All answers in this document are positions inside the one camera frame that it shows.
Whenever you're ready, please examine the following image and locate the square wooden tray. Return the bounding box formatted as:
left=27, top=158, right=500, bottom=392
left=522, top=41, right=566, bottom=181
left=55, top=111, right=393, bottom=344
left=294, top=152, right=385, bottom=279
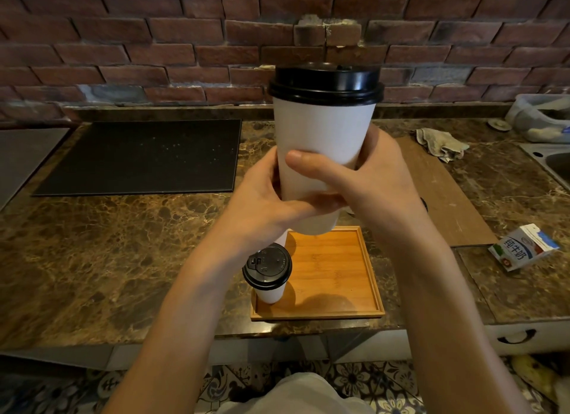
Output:
left=249, top=225, right=386, bottom=323

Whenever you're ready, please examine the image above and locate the clear plastic container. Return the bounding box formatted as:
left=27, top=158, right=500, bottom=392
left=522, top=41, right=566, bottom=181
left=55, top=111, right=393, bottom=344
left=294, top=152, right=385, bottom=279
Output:
left=505, top=93, right=570, bottom=144

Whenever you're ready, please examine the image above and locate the steel sink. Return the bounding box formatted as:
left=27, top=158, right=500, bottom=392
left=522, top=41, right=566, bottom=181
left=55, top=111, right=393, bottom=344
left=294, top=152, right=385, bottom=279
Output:
left=518, top=143, right=570, bottom=192

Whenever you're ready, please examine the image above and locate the person's right forearm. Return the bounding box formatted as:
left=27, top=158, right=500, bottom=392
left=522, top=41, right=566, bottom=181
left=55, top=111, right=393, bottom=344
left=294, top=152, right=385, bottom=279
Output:
left=391, top=230, right=531, bottom=414

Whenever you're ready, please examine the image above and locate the crumpled beige rag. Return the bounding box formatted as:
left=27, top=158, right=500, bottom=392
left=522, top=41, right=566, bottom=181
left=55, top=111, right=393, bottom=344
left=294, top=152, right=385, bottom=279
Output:
left=415, top=127, right=471, bottom=164

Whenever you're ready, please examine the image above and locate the counter lidded cup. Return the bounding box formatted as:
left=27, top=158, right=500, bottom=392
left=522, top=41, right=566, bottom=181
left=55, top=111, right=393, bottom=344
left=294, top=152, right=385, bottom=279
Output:
left=345, top=197, right=429, bottom=217

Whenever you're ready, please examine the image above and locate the person's left forearm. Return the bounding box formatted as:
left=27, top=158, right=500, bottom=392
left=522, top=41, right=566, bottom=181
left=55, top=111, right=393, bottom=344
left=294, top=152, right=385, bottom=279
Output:
left=102, top=244, right=259, bottom=414

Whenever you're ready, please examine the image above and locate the grey metal panel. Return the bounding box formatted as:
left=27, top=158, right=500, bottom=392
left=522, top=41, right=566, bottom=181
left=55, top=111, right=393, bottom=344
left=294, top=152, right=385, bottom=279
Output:
left=0, top=127, right=71, bottom=210

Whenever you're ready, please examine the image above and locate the white blue milk carton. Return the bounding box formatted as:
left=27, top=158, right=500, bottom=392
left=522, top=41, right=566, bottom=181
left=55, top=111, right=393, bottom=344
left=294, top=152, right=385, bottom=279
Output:
left=488, top=223, right=561, bottom=273

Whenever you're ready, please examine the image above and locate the yellow slipper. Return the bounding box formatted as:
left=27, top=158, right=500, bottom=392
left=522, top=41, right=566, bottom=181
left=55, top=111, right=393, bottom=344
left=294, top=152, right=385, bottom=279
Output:
left=509, top=354, right=560, bottom=401

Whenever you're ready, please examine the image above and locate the person's left hand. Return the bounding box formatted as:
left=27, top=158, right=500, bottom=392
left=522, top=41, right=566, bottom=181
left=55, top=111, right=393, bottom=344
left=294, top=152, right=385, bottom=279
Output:
left=207, top=146, right=348, bottom=263

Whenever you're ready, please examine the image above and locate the person's right hand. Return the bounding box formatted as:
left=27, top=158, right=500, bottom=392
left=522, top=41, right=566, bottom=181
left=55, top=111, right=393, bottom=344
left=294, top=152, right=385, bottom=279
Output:
left=284, top=124, right=442, bottom=249

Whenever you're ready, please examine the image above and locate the brown flat board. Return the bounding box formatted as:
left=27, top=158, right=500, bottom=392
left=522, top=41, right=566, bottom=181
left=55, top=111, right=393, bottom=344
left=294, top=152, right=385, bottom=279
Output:
left=395, top=135, right=499, bottom=248

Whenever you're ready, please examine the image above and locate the white plastic bag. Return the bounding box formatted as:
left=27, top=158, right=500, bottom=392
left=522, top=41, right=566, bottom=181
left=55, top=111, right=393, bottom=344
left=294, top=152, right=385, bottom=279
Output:
left=554, top=375, right=570, bottom=414

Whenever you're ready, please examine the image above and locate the black drawer handle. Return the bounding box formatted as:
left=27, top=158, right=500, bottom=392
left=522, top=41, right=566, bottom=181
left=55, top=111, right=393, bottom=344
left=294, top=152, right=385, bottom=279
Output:
left=497, top=328, right=537, bottom=345

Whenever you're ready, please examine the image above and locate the person's light grey clothing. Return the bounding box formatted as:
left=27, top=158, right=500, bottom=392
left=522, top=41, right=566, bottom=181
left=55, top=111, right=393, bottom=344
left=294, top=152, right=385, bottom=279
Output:
left=218, top=372, right=375, bottom=414

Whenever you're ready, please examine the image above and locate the black rubber mat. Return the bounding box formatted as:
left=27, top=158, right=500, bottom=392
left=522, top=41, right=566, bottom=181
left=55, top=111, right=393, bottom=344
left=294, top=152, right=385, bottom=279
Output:
left=33, top=119, right=242, bottom=197

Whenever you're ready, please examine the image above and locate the white drawer front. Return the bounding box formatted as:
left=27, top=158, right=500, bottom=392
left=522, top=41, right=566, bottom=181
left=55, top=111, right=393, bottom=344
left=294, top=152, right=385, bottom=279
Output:
left=485, top=320, right=570, bottom=356

